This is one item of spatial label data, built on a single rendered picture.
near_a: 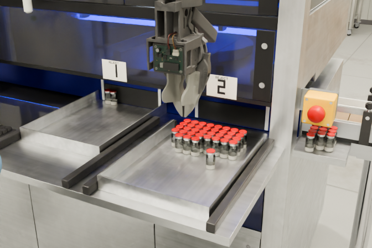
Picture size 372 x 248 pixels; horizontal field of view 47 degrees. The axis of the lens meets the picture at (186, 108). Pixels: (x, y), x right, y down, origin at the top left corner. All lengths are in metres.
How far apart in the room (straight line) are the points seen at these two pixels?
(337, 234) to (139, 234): 1.18
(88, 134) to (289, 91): 0.55
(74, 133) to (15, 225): 0.81
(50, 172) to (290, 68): 0.61
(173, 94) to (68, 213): 1.01
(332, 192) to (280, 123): 1.63
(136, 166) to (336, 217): 1.64
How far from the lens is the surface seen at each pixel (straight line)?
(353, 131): 1.21
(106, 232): 1.61
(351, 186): 2.81
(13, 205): 1.89
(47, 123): 1.30
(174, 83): 0.75
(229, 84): 1.12
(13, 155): 1.16
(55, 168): 1.06
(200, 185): 0.95
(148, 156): 1.07
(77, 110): 1.39
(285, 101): 1.09
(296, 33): 1.04
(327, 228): 2.40
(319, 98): 1.07
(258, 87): 1.10
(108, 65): 1.30
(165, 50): 0.68
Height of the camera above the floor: 1.38
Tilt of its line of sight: 21 degrees down
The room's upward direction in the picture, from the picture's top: straight up
